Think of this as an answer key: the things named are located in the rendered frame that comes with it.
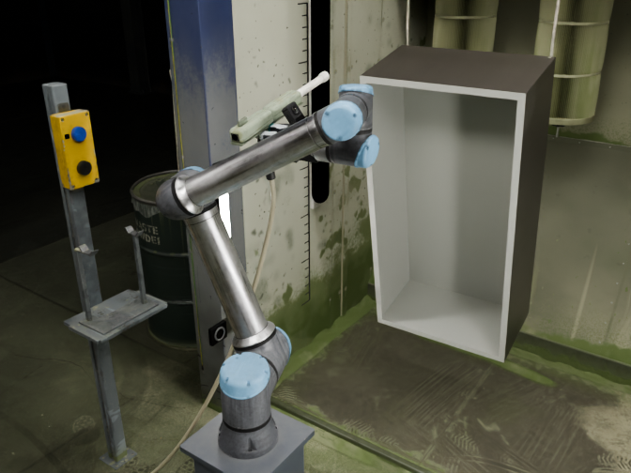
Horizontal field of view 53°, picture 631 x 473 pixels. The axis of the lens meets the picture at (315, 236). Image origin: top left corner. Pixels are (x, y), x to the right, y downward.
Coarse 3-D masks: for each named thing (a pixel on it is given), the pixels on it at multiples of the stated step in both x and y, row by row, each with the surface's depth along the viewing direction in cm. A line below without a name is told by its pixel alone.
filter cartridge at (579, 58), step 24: (552, 0) 295; (576, 0) 290; (600, 0) 288; (552, 24) 299; (576, 24) 292; (600, 24) 293; (576, 48) 297; (600, 48) 299; (576, 72) 301; (600, 72) 308; (552, 96) 310; (576, 96) 305; (552, 120) 312; (576, 120) 310
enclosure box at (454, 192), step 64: (384, 64) 234; (448, 64) 227; (512, 64) 220; (384, 128) 254; (448, 128) 259; (512, 128) 244; (384, 192) 268; (448, 192) 276; (512, 192) 219; (384, 256) 284; (448, 256) 296; (512, 256) 234; (384, 320) 291; (448, 320) 290; (512, 320) 259
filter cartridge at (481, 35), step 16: (448, 0) 324; (464, 0) 322; (480, 0) 319; (496, 0) 325; (448, 16) 326; (464, 16) 322; (480, 16) 322; (496, 16) 332; (448, 32) 330; (464, 32) 327; (480, 32) 326; (448, 48) 333; (464, 48) 330; (480, 48) 329
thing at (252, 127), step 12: (324, 72) 204; (312, 84) 199; (288, 96) 189; (300, 96) 192; (264, 108) 184; (276, 108) 183; (240, 120) 174; (252, 120) 177; (264, 120) 179; (276, 120) 185; (240, 132) 172; (252, 132) 176; (240, 144) 174
